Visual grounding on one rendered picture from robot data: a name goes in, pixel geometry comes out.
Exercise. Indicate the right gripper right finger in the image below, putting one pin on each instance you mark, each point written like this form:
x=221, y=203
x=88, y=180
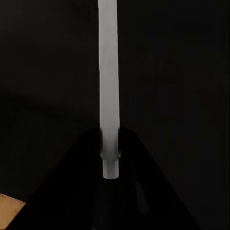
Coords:
x=167, y=210

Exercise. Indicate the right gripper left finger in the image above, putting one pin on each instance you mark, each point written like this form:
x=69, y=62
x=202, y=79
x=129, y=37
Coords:
x=65, y=199

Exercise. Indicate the pen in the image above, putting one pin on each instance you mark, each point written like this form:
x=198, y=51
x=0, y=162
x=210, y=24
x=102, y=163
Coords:
x=108, y=87

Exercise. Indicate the desk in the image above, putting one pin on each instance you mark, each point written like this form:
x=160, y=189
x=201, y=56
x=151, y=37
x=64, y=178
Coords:
x=174, y=93

